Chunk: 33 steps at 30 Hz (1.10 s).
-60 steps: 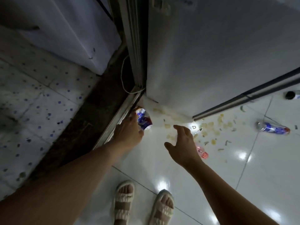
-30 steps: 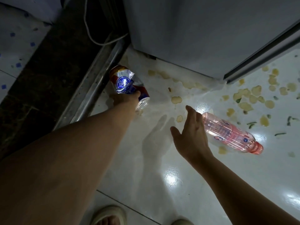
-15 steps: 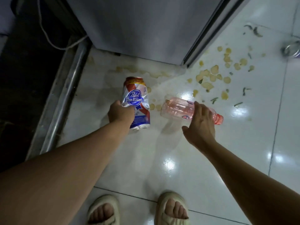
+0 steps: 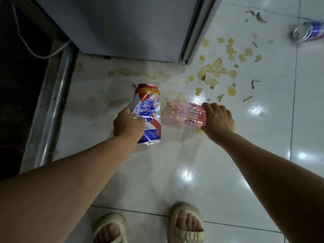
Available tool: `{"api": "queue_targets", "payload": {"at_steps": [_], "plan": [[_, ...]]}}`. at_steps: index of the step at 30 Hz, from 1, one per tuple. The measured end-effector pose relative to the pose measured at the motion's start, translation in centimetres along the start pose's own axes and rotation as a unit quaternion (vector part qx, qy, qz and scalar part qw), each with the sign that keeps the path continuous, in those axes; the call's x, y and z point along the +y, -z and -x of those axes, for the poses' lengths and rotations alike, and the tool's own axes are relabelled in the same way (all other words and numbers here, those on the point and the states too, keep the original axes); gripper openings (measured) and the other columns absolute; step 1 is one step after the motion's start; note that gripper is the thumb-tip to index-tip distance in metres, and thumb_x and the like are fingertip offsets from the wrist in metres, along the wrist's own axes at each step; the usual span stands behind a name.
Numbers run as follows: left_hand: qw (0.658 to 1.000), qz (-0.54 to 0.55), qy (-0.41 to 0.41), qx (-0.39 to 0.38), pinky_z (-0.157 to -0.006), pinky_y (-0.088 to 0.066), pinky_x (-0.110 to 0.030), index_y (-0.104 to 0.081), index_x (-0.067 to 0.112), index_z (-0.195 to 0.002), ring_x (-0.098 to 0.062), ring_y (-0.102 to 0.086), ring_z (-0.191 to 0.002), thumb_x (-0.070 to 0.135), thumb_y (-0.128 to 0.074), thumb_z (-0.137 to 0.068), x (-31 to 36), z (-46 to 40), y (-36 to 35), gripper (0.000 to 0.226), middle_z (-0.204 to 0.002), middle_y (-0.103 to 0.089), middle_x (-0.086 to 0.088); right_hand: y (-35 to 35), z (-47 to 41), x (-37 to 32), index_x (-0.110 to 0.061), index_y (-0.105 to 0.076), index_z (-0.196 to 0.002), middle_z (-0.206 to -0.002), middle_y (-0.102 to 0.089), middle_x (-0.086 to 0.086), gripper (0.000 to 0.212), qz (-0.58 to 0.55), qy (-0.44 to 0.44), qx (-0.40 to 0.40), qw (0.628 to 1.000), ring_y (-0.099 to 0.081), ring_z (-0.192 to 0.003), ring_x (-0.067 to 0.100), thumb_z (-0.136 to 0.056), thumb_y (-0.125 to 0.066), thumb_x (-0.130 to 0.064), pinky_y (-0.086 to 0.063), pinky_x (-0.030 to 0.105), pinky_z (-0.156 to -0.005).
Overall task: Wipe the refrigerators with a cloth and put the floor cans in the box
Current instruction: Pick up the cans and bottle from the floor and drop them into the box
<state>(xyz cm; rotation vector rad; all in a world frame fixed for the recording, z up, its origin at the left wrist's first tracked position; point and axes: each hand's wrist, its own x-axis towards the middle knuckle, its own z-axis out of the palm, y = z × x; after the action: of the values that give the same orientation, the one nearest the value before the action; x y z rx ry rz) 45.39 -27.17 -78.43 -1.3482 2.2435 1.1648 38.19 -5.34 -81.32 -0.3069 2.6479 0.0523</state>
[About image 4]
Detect person's left forearm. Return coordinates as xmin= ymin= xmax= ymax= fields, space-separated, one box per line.
xmin=0 ymin=135 xmax=138 ymax=243

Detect person's right sandal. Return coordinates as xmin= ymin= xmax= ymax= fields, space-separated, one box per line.
xmin=167 ymin=202 xmax=206 ymax=243

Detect small silver fridge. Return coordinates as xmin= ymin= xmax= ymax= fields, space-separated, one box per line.
xmin=33 ymin=0 xmax=224 ymax=65

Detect person's sandal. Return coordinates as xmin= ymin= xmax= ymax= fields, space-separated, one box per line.
xmin=92 ymin=213 xmax=130 ymax=243
xmin=167 ymin=202 xmax=206 ymax=243

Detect pink label plastic bottle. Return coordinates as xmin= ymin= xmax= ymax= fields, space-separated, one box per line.
xmin=162 ymin=99 xmax=207 ymax=129

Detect person's left hand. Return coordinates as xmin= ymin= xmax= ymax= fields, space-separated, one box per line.
xmin=113 ymin=107 xmax=146 ymax=142

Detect person's left sandal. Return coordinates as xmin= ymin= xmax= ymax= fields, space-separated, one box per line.
xmin=92 ymin=213 xmax=130 ymax=243

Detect scattered food scraps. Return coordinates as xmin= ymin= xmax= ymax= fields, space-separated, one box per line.
xmin=107 ymin=10 xmax=274 ymax=134

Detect person's right hand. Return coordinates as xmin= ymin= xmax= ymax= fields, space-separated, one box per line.
xmin=201 ymin=102 xmax=235 ymax=146

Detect person's right forearm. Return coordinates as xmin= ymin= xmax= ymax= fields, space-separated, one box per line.
xmin=219 ymin=133 xmax=324 ymax=243

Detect white power cable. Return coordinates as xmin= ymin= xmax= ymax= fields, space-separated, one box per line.
xmin=11 ymin=3 xmax=71 ymax=59

